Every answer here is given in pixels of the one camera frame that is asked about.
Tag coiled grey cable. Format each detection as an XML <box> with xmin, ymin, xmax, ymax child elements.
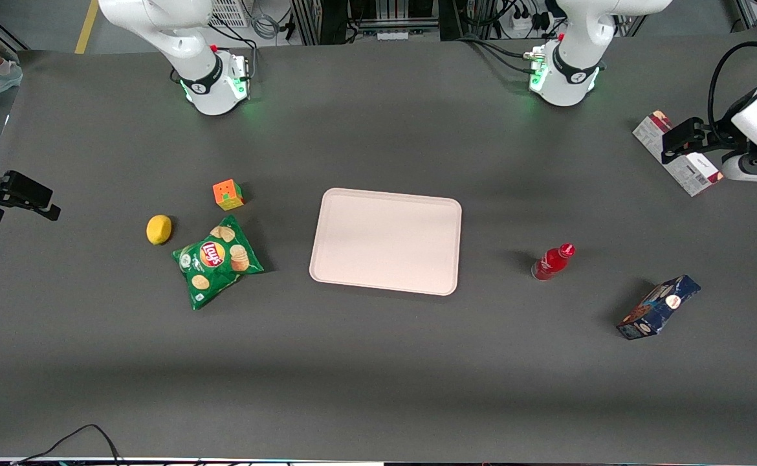
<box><xmin>250</xmin><ymin>9</ymin><xmax>283</xmax><ymax>41</ymax></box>

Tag red drink bottle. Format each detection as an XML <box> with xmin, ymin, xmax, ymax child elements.
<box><xmin>531</xmin><ymin>243</ymin><xmax>576</xmax><ymax>282</ymax></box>

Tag thin black table cable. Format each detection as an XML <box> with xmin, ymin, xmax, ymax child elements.
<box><xmin>11</xmin><ymin>423</ymin><xmax>124</xmax><ymax>466</ymax></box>

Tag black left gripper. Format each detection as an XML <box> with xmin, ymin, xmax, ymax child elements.
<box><xmin>661</xmin><ymin>117</ymin><xmax>741</xmax><ymax>164</ymax></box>

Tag aluminium frame post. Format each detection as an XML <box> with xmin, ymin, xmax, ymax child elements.
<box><xmin>291</xmin><ymin>0</ymin><xmax>322</xmax><ymax>46</ymax></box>

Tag yellow lemon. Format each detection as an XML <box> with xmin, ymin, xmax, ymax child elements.
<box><xmin>146</xmin><ymin>214</ymin><xmax>173</xmax><ymax>246</ymax></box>

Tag pale pink plastic tray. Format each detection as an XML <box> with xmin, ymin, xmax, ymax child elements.
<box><xmin>309</xmin><ymin>188</ymin><xmax>463</xmax><ymax>296</ymax></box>

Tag red cookie box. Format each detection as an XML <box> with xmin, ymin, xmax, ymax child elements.
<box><xmin>632</xmin><ymin>110</ymin><xmax>725</xmax><ymax>197</ymax></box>

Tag blue cookie box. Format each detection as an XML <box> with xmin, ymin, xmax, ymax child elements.
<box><xmin>616</xmin><ymin>274</ymin><xmax>702</xmax><ymax>341</ymax></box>

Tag white perforated box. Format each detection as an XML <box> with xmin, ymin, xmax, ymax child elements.
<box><xmin>208</xmin><ymin>0</ymin><xmax>251</xmax><ymax>28</ymax></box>

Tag colourful puzzle cube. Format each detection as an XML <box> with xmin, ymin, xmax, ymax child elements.
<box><xmin>212</xmin><ymin>179</ymin><xmax>245</xmax><ymax>212</ymax></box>

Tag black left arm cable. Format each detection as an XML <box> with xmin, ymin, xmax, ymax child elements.
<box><xmin>707</xmin><ymin>19</ymin><xmax>757</xmax><ymax>133</ymax></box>

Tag black left base cables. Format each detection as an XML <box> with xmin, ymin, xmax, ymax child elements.
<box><xmin>455</xmin><ymin>35</ymin><xmax>547</xmax><ymax>74</ymax></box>

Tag green Lays chips bag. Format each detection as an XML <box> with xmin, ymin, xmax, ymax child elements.
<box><xmin>171</xmin><ymin>215</ymin><xmax>265</xmax><ymax>311</ymax></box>

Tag black right base cable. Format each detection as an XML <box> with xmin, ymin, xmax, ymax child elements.
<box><xmin>210</xmin><ymin>18</ymin><xmax>259</xmax><ymax>86</ymax></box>

